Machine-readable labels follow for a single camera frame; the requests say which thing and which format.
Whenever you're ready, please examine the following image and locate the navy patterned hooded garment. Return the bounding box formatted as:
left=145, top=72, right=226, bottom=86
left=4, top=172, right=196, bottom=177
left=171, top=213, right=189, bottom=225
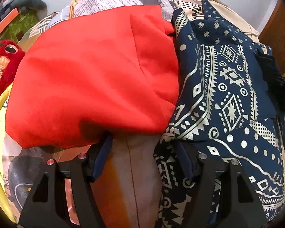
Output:
left=153, top=0, right=285, bottom=227

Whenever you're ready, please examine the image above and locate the yellow garment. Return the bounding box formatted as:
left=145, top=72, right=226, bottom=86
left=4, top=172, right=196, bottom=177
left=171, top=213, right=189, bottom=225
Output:
left=0, top=82, right=17, bottom=223

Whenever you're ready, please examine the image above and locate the printed newspaper pattern bedspread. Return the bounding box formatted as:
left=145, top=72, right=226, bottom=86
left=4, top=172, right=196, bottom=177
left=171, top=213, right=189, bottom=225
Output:
left=2, top=0, right=188, bottom=227

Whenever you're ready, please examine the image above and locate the red folded garment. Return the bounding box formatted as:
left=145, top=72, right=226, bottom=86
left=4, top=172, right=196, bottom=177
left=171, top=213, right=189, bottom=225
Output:
left=6, top=5, right=179, bottom=148

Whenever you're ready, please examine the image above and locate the red plush toy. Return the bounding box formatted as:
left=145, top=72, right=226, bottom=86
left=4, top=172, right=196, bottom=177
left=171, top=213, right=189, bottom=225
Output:
left=0, top=40, right=25, bottom=96

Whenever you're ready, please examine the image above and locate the brown wooden door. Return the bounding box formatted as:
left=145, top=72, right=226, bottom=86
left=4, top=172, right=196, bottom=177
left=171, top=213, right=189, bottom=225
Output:
left=259, top=0, right=285, bottom=76

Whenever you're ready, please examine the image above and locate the green patterned bag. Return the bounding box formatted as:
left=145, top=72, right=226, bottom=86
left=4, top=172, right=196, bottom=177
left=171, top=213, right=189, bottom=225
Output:
left=0, top=10, right=39, bottom=43

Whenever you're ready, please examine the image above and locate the orange box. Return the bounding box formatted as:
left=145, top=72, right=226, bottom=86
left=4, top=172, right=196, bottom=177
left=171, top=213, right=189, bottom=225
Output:
left=0, top=8, right=19, bottom=34

